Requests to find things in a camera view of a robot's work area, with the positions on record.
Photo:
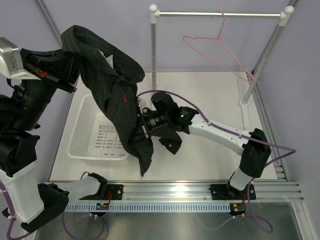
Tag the aluminium frame post right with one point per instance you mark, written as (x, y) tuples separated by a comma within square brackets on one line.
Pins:
[(275, 36)]

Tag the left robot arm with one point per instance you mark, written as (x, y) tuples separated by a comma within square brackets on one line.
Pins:
[(31, 203)]

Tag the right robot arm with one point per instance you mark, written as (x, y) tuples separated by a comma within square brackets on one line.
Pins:
[(168, 119)]

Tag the black pinstriped shirt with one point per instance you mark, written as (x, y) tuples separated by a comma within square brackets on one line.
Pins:
[(112, 77)]

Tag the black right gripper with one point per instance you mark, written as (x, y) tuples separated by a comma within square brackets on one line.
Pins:
[(144, 125)]

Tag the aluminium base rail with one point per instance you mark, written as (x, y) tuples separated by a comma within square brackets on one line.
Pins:
[(198, 191)]

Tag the aluminium frame post left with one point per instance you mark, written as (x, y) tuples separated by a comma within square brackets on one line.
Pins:
[(49, 20)]

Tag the white slotted cable duct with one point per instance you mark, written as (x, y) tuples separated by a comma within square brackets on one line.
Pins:
[(151, 207)]

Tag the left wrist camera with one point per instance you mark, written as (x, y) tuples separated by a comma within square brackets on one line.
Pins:
[(11, 65)]

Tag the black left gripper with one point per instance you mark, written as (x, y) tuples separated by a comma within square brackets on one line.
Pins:
[(59, 66)]

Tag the aluminium frame post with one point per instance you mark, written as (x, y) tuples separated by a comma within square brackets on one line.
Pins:
[(49, 20), (275, 36)]

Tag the white plastic basket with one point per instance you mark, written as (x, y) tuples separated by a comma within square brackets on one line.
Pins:
[(94, 138)]

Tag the pink wire hanger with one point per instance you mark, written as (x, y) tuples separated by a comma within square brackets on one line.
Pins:
[(188, 40)]

